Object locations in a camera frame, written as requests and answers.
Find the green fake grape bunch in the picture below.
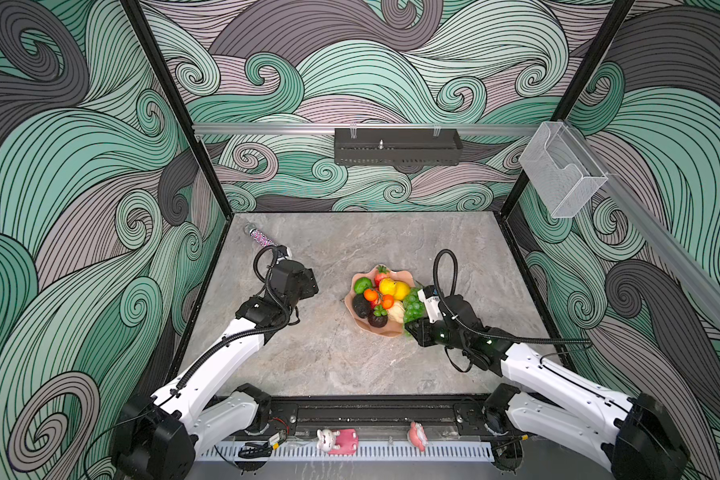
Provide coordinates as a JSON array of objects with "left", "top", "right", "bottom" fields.
[{"left": 402, "top": 288, "right": 428, "bottom": 324}]

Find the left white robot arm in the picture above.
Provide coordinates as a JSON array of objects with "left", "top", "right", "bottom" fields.
[{"left": 109, "top": 246, "right": 318, "bottom": 479}]

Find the pink wavy fruit bowl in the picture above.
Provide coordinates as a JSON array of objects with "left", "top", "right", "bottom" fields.
[{"left": 343, "top": 265, "right": 420, "bottom": 338}]

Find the white bunny pink toy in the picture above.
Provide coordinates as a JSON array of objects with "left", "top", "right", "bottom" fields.
[{"left": 317, "top": 429, "right": 359, "bottom": 456}]

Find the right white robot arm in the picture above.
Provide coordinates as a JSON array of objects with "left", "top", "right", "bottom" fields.
[{"left": 405, "top": 287, "right": 690, "bottom": 479}]

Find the red fake strawberry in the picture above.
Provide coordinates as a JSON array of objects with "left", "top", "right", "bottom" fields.
[{"left": 374, "top": 265, "right": 390, "bottom": 285}]

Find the yellow fake lemon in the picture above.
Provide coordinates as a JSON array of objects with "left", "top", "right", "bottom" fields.
[{"left": 378, "top": 277, "right": 411, "bottom": 301}]

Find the green fake lime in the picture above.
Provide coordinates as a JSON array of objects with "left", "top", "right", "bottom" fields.
[{"left": 353, "top": 277, "right": 374, "bottom": 295}]

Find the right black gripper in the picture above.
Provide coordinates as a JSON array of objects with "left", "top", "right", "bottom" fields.
[{"left": 401, "top": 314, "right": 470, "bottom": 353}]

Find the pale fake pear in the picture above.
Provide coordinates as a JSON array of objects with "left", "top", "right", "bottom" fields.
[{"left": 387, "top": 301, "right": 405, "bottom": 324}]

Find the purple sprinkle tube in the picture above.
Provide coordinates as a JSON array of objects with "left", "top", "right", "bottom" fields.
[{"left": 244, "top": 223, "right": 277, "bottom": 248}]

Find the black wall tray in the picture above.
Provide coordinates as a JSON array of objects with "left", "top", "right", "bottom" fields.
[{"left": 333, "top": 129, "right": 464, "bottom": 167}]

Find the aluminium rail back wall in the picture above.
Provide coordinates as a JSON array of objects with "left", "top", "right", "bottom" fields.
[{"left": 192, "top": 122, "right": 539, "bottom": 137}]

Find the aluminium rail wall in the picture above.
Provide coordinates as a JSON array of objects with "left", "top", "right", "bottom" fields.
[
  {"left": 568, "top": 126, "right": 720, "bottom": 331},
  {"left": 192, "top": 122, "right": 539, "bottom": 137}
]

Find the orange fake tangerine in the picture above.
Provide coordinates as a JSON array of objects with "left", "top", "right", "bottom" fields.
[
  {"left": 381, "top": 295, "right": 395, "bottom": 310},
  {"left": 363, "top": 288, "right": 379, "bottom": 303}
]

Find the small pink figurine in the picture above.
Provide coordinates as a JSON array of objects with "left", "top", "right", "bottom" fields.
[{"left": 407, "top": 421, "right": 428, "bottom": 453}]

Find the white slotted cable duct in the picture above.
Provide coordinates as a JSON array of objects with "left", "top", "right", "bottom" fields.
[{"left": 197, "top": 440, "right": 496, "bottom": 464}]

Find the dark fake avocado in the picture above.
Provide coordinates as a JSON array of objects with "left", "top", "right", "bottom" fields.
[{"left": 351, "top": 294, "right": 373, "bottom": 319}]

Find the dark brown fake fruit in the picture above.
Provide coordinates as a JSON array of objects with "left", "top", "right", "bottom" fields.
[{"left": 367, "top": 305, "right": 388, "bottom": 328}]

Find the clear plastic wall holder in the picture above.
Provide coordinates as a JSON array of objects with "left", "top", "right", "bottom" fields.
[{"left": 519, "top": 121, "right": 607, "bottom": 219}]

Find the aluminium rail right wall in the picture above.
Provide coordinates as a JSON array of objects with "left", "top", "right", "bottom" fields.
[{"left": 568, "top": 126, "right": 720, "bottom": 331}]

